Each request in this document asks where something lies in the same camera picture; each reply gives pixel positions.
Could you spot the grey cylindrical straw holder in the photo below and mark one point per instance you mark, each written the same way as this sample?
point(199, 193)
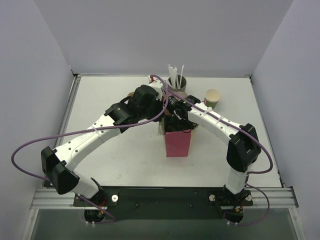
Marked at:
point(183, 87)

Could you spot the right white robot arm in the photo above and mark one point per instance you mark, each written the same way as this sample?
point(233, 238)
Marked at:
point(242, 151)

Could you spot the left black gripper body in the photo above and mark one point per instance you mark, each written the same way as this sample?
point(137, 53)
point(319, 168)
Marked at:
point(157, 110)

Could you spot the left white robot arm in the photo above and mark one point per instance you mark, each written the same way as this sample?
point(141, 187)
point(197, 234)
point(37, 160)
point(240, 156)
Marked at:
point(59, 164)

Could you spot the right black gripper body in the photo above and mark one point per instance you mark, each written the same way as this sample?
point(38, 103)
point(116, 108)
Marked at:
point(176, 122)

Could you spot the aluminium frame rail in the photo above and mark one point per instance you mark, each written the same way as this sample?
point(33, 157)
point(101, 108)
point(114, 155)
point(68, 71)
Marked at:
point(273, 197)

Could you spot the green paper coffee cup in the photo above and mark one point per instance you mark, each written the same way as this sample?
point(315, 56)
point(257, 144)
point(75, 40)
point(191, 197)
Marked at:
point(211, 98)

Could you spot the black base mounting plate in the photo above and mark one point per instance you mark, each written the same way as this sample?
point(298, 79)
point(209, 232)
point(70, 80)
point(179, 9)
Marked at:
point(171, 212)

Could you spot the brown paper takeout bag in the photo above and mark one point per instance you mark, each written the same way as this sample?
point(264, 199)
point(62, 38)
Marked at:
point(177, 135)

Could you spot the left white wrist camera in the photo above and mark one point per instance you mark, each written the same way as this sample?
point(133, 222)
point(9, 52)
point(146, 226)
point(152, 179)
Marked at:
point(158, 86)

